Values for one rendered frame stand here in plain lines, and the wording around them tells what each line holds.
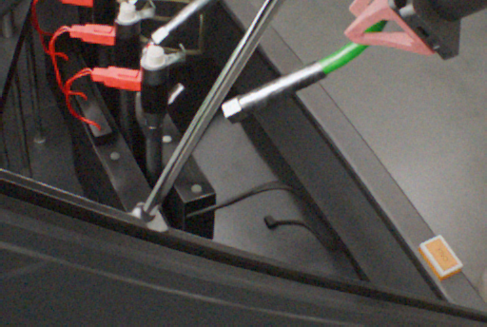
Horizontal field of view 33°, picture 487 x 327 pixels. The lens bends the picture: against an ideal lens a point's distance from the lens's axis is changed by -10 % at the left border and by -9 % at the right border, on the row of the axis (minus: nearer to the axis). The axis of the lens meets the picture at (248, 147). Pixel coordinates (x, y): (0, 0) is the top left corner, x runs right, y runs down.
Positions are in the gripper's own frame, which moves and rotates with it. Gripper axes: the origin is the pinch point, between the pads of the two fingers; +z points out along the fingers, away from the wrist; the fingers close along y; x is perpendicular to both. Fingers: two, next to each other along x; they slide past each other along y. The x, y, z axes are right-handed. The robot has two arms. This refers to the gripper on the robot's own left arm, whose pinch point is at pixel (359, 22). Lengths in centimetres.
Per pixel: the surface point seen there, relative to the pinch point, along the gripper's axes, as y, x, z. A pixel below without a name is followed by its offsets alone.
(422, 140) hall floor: -92, 117, 90
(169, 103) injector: 1.4, -1.2, 23.1
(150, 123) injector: 3.0, -1.2, 25.5
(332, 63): 2.6, 1.0, 3.5
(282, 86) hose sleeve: 4.4, -0.2, 7.9
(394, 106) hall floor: -103, 112, 99
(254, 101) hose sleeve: 5.5, -0.7, 10.4
